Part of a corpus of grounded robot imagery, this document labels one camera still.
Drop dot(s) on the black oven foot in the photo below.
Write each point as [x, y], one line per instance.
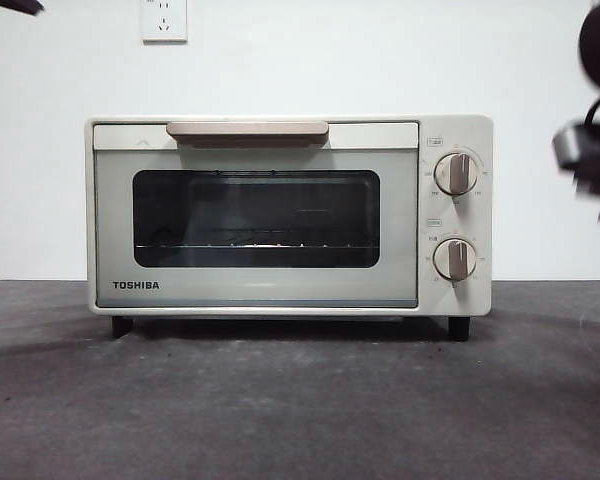
[121, 327]
[458, 329]

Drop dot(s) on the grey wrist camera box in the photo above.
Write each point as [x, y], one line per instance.
[570, 147]

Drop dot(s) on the cream temperature knob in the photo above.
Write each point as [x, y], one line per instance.
[455, 174]

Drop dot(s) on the cream timer knob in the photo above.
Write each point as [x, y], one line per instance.
[455, 259]

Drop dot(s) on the white wall socket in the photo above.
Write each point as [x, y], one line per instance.
[163, 20]

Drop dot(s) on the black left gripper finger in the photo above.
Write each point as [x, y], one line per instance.
[27, 6]

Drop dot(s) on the cream Toshiba toaster oven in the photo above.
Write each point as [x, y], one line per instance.
[455, 130]

